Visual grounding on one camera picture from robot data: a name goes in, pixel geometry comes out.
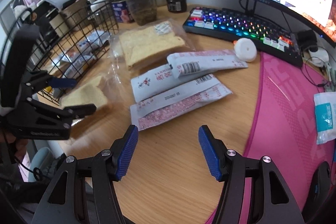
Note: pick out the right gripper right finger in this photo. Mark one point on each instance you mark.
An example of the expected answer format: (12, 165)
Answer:
(271, 199)

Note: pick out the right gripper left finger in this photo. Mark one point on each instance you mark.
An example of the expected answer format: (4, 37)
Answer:
(64, 200)

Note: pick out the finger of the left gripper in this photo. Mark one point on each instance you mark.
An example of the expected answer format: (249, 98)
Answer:
(36, 110)
(41, 80)

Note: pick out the whole wheat cracker packet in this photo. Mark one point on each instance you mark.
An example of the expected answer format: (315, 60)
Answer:
(64, 59)

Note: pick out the bagged bread slice front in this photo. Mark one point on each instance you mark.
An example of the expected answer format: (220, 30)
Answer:
(104, 91)

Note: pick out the white red sachet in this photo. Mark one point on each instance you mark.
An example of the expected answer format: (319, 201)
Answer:
(177, 101)
(190, 63)

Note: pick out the white sachet yanwobazhenfen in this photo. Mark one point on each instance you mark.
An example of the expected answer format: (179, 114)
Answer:
(158, 80)

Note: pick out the bagged bread slices back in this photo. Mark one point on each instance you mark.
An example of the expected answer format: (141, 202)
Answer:
(146, 45)

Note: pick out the grey cracker packet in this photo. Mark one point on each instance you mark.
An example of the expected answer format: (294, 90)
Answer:
(79, 66)
(93, 41)

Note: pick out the person's left hand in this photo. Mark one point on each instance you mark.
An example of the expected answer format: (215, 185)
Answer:
(17, 147)

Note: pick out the white cylinder cup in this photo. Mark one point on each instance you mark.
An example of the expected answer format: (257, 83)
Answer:
(57, 22)

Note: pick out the black computer mouse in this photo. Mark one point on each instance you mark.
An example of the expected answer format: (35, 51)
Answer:
(318, 191)

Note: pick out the pink desk mat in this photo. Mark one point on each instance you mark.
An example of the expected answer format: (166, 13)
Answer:
(284, 127)

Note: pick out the woven storage basket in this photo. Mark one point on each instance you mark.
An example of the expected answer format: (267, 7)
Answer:
(75, 14)

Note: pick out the white lidded cream jar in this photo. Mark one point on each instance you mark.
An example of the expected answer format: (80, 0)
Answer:
(99, 5)

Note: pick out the blue luncheon meat tin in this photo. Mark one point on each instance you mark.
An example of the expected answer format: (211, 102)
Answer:
(121, 11)

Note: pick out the white teal mask pack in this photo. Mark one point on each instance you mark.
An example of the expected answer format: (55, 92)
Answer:
(325, 116)

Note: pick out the glass jar with residue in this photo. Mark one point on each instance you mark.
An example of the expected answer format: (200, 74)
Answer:
(142, 11)

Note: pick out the white round puck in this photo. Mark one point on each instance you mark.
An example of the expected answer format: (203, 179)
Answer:
(245, 50)

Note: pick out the small black jar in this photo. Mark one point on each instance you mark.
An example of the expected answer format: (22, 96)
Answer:
(177, 6)

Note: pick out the RGB mechanical keyboard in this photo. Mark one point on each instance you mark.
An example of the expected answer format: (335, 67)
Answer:
(232, 25)

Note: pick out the black wire basket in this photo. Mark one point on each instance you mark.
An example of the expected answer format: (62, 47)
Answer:
(49, 44)

